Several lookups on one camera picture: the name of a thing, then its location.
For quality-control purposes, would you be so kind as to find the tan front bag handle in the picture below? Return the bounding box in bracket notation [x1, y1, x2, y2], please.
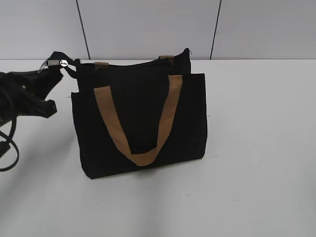
[94, 75, 183, 166]

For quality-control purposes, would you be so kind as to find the black canvas tote bag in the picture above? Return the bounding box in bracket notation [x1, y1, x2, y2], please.
[71, 48, 207, 179]

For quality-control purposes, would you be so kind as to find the tan rear bag handle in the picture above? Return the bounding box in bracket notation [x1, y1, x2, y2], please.
[94, 55, 174, 70]

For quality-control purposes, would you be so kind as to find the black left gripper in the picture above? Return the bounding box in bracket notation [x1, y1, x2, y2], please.
[0, 69, 63, 123]

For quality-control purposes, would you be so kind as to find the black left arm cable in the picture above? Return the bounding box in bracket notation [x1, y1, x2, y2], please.
[0, 116, 20, 172]

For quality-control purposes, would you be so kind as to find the tan bag handle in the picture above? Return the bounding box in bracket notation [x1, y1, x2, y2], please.
[94, 75, 183, 166]
[94, 55, 174, 70]

